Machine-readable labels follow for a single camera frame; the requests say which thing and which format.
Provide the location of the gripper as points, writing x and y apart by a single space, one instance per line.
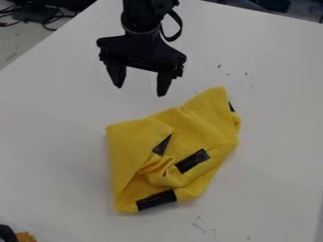
141 50

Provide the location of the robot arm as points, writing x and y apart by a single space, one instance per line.
141 14

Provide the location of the yellow cloth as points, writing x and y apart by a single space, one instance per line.
176 151

